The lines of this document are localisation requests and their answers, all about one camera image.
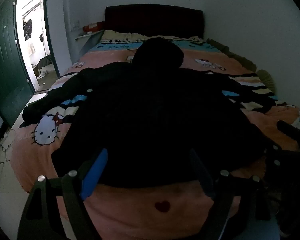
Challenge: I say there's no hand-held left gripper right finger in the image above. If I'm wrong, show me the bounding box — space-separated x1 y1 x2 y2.
189 148 271 240

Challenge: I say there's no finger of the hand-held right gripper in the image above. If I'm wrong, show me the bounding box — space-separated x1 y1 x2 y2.
263 143 300 178
277 120 300 143

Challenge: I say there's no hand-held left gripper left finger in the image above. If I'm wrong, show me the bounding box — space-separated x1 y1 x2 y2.
17 148 109 240

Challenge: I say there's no black hoodie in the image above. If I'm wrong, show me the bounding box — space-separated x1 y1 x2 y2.
22 37 278 189

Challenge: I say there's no dark clothes pile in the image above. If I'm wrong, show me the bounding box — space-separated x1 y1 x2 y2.
37 55 52 68

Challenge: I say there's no cartoon cat printed blanket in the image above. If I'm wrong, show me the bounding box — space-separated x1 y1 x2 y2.
11 30 300 240

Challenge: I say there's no olive green blanket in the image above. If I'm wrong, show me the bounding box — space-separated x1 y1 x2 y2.
206 38 277 93

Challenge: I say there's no green door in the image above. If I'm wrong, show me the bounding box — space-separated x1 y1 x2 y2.
0 0 36 128

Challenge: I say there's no red box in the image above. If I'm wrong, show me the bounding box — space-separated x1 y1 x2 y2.
83 22 105 33

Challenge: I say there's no dark hanging cloth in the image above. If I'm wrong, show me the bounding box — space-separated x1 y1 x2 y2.
23 19 34 41

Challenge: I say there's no dark red bed headboard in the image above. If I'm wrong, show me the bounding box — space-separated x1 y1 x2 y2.
104 4 205 39

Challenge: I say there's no thin floor cable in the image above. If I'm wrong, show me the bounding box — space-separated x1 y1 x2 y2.
0 127 15 161

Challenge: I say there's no green door frame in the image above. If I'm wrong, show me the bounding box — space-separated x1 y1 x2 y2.
44 0 61 79

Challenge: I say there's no white wall shelf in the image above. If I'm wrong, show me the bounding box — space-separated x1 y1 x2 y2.
74 30 104 41

